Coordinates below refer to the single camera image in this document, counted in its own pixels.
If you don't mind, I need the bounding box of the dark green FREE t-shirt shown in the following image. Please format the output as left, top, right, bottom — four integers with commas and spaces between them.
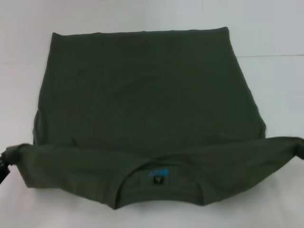
4, 26, 304, 211

